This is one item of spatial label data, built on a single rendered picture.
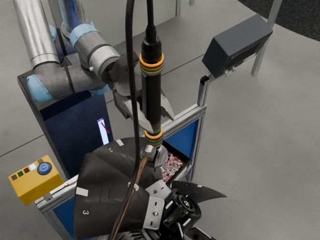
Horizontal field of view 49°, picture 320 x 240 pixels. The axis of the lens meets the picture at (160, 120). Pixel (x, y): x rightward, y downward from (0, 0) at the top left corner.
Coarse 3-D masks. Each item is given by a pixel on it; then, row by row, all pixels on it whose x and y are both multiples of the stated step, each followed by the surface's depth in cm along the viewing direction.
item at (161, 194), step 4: (160, 180) 115; (156, 184) 114; (160, 184) 114; (164, 184) 114; (148, 188) 113; (152, 188) 113; (156, 188) 113; (160, 188) 113; (164, 188) 113; (168, 188) 113; (152, 192) 112; (160, 192) 112; (164, 192) 112; (168, 192) 112; (152, 196) 111; (156, 196) 111; (160, 196) 111; (164, 196) 111
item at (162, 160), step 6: (144, 144) 83; (144, 150) 82; (156, 150) 84; (162, 150) 92; (150, 156) 81; (156, 156) 83; (162, 156) 91; (150, 162) 87; (156, 162) 89; (162, 162) 90
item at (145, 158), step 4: (144, 156) 81; (144, 160) 80; (140, 164) 80; (144, 164) 80; (140, 168) 79; (144, 168) 80; (140, 172) 79; (140, 176) 78; (136, 180) 77; (132, 192) 76; (132, 196) 76; (128, 204) 75; (124, 212) 73; (124, 216) 73; (120, 220) 72; (120, 224) 72; (116, 232) 71; (116, 236) 71
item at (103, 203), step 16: (96, 160) 94; (80, 176) 89; (96, 176) 92; (112, 176) 95; (96, 192) 90; (112, 192) 93; (144, 192) 100; (80, 208) 86; (96, 208) 89; (112, 208) 92; (128, 208) 95; (144, 208) 99; (80, 224) 85; (96, 224) 88; (112, 224) 91; (128, 224) 95
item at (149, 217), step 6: (150, 198) 101; (156, 198) 103; (150, 204) 101; (162, 204) 104; (150, 210) 101; (156, 210) 102; (162, 210) 104; (150, 216) 101; (156, 216) 102; (144, 222) 99; (150, 222) 101; (156, 222) 102; (150, 228) 100; (156, 228) 102
